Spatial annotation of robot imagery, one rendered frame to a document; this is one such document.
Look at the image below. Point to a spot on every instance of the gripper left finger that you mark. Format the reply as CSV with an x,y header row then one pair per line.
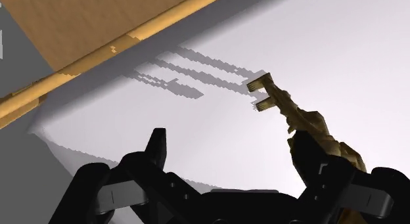
x,y
150,181

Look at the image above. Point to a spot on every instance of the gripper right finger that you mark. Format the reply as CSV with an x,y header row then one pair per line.
x,y
333,181

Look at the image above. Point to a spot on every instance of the golden figure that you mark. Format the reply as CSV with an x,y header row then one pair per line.
x,y
301,119

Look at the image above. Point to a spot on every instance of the white round table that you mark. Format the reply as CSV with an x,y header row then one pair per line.
x,y
230,133

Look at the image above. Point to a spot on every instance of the light wooden furniture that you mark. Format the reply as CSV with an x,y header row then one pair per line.
x,y
73,28

